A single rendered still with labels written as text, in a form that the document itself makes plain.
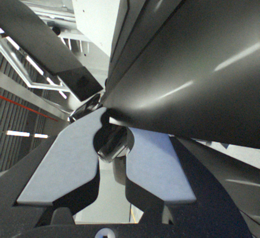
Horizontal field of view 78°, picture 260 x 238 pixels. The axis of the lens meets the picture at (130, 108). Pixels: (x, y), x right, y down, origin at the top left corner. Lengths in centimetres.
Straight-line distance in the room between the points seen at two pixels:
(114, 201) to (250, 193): 739
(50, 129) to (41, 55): 1280
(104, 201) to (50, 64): 737
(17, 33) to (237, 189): 40
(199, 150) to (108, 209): 747
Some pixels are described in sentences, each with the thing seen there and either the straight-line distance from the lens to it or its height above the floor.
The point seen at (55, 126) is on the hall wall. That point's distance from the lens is 1301.
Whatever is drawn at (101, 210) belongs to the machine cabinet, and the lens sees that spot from 771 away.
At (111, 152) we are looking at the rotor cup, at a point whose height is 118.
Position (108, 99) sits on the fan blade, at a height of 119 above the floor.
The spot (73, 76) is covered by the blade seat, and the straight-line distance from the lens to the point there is 33.
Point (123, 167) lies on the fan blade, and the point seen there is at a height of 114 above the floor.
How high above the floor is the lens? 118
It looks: 6 degrees down
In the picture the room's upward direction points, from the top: 84 degrees counter-clockwise
